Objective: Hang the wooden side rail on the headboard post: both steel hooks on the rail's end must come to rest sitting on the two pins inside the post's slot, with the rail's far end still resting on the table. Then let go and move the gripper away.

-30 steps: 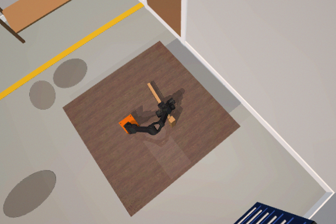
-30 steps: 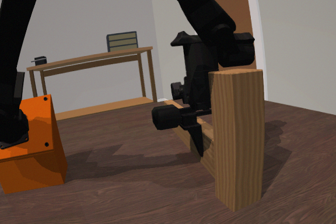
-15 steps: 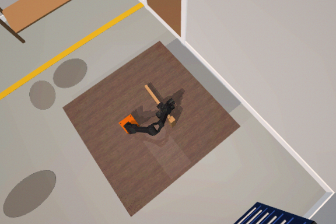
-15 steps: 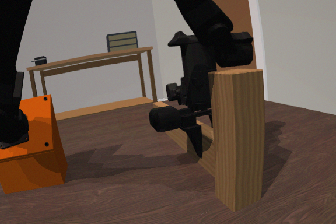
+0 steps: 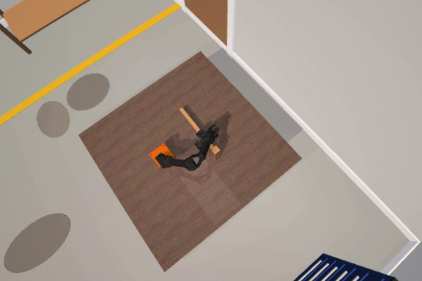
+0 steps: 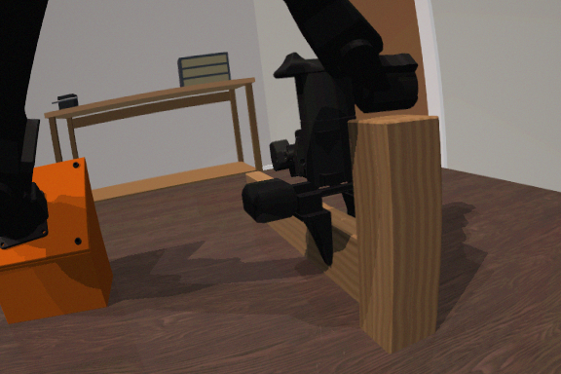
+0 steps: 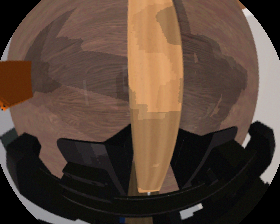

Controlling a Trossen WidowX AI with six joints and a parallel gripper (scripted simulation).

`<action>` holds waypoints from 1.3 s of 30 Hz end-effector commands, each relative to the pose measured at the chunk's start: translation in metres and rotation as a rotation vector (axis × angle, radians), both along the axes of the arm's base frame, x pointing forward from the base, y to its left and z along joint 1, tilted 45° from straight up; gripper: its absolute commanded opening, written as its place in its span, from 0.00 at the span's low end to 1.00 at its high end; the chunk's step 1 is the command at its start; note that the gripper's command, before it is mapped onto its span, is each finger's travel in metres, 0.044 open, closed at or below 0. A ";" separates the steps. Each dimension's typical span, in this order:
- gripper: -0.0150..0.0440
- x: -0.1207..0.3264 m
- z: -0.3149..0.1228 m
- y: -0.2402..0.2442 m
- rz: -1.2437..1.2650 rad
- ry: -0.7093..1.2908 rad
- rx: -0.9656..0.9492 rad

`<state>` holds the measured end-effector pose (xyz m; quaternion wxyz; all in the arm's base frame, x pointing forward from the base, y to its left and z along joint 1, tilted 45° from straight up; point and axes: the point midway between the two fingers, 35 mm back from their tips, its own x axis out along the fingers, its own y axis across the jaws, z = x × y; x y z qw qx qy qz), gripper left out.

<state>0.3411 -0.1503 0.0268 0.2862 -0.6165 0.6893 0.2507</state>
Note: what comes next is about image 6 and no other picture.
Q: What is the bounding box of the wooden bed post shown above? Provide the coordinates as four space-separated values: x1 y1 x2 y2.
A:
348 115 442 354

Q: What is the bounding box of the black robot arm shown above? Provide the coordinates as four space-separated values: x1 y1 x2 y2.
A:
0 0 419 249

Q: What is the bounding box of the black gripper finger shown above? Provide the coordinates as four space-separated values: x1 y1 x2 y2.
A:
293 208 333 266
342 192 355 218

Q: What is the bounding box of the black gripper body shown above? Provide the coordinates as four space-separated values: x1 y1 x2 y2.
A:
242 116 356 223

